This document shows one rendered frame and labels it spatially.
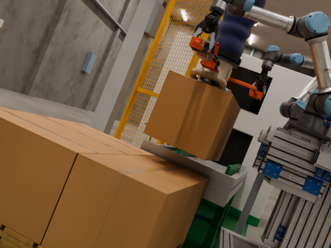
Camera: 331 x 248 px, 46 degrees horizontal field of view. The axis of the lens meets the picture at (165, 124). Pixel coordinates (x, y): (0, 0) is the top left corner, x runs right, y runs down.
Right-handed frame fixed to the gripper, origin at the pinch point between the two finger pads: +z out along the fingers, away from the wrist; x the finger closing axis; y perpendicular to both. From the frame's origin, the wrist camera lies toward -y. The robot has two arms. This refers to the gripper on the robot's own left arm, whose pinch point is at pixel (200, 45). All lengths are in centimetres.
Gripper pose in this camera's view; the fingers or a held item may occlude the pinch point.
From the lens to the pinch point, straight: 200.4
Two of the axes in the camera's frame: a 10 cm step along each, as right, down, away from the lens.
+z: -3.9, 9.2, 0.0
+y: 2.5, 1.1, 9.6
